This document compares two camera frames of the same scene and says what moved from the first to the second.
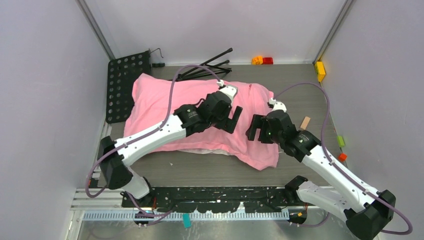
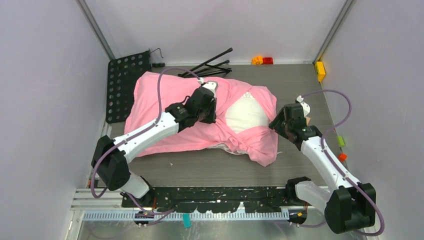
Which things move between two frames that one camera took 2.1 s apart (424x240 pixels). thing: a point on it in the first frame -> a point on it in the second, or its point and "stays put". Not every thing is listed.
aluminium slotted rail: (136, 216) stays put
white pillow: (207, 151) -> (245, 113)
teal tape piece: (186, 220) stays put
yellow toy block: (320, 70) stays put
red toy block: (267, 60) stays put
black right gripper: (260, 121) -> (277, 124)
